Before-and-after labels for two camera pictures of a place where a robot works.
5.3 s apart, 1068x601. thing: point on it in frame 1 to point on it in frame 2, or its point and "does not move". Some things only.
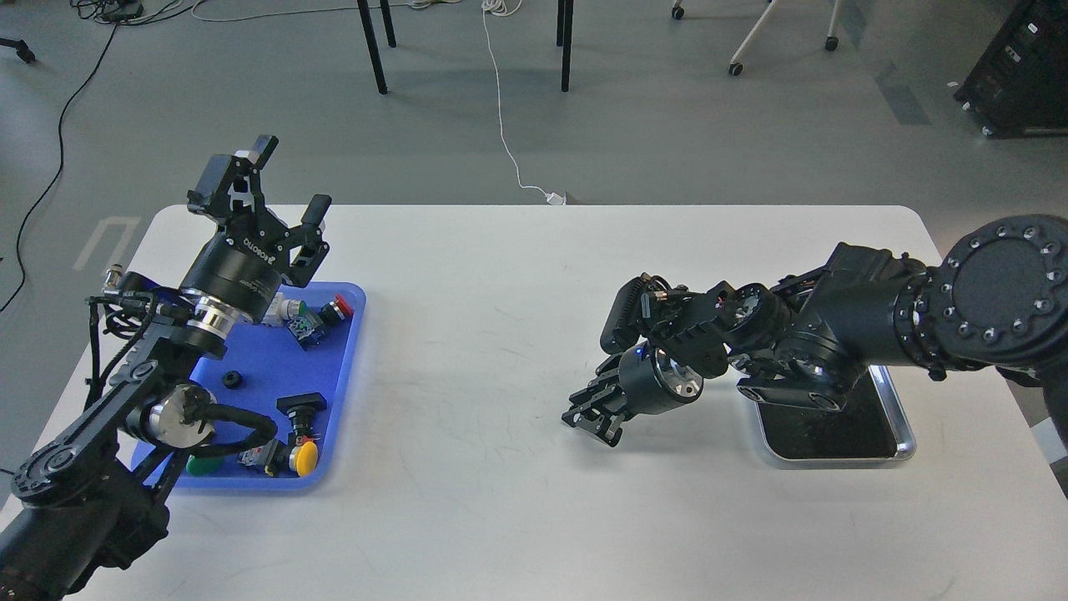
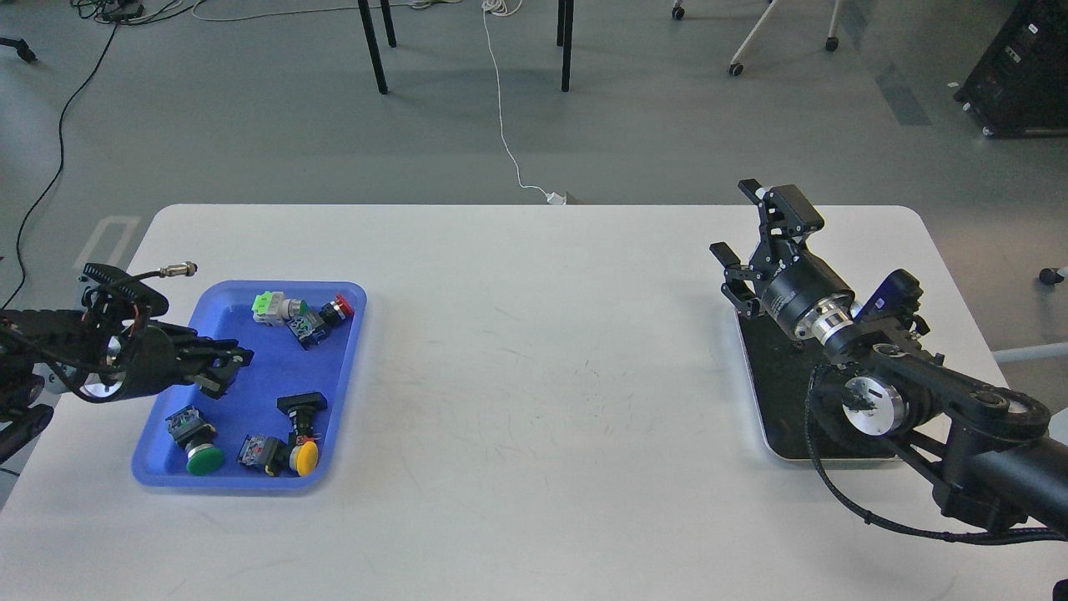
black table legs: [561, 27] does not move
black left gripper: [239, 270] to [144, 358]
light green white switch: [281, 310] does not move
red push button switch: [307, 327] does not move
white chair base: [734, 68] does not move
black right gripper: [650, 381] to [803, 295]
